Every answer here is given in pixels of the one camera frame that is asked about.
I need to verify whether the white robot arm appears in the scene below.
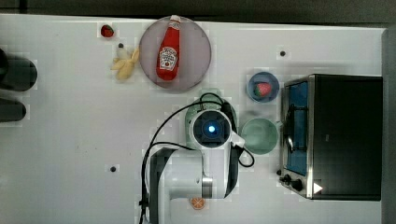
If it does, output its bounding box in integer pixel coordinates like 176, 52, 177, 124
142, 107, 245, 224

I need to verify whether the black cylindrical holder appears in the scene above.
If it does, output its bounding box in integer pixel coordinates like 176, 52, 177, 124
0, 49, 37, 91
0, 99, 26, 122

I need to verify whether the green mug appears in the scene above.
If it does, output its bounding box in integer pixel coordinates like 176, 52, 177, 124
241, 118, 282, 155

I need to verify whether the toy strawberry in bowl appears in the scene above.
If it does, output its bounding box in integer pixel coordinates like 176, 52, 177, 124
254, 82, 272, 97

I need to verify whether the plush ketchup bottle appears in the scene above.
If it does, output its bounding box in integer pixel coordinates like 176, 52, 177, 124
156, 15, 181, 81

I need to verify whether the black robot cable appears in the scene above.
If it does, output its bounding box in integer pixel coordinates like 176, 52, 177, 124
137, 91, 256, 224

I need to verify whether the grey round plate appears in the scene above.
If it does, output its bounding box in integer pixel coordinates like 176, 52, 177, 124
139, 16, 211, 91

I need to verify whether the blue bowl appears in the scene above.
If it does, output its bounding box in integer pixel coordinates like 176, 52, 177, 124
247, 72, 279, 103

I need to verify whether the green plastic strainer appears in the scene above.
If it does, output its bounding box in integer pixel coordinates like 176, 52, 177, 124
185, 89, 237, 149

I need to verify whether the toy orange slice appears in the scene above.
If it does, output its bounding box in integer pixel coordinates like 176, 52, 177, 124
190, 198, 205, 210

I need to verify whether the small toy strawberry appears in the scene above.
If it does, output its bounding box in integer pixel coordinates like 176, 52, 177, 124
101, 24, 114, 38

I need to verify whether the black toaster oven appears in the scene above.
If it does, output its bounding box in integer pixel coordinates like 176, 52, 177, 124
276, 74, 383, 201

